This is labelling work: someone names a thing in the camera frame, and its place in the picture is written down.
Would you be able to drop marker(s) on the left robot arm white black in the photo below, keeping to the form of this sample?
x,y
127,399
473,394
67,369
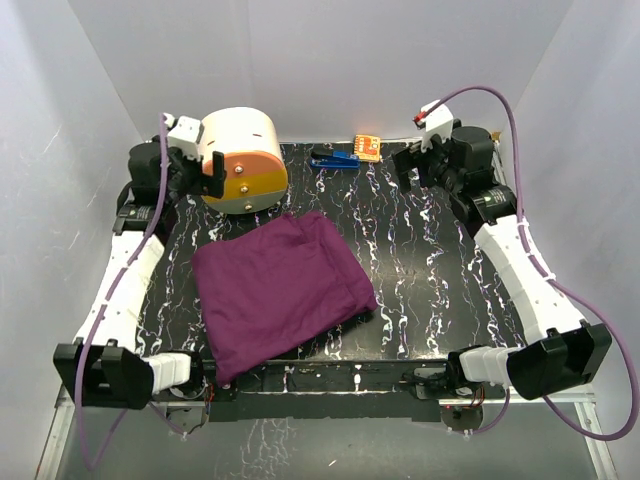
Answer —
x,y
100,367

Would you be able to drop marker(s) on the orange small box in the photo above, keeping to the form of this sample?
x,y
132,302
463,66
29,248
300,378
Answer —
x,y
367,148

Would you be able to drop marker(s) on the black base frame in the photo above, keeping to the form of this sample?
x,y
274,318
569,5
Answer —
x,y
280,389

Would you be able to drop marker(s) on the round white drawer box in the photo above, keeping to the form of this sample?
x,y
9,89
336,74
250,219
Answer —
x,y
256,177

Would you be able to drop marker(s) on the purple cloth wrap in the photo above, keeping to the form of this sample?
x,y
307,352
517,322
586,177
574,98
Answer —
x,y
276,287

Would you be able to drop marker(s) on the blue black stapler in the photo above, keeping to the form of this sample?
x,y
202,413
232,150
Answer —
x,y
333,159

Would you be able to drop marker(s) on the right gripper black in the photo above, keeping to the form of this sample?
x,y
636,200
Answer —
x,y
406,161

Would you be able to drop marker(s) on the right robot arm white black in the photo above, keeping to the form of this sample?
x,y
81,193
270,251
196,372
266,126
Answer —
x,y
563,350

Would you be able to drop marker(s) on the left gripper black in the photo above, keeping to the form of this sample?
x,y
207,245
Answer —
x,y
202,187

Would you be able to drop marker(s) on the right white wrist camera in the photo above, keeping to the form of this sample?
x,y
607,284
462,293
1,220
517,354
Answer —
x,y
434,119

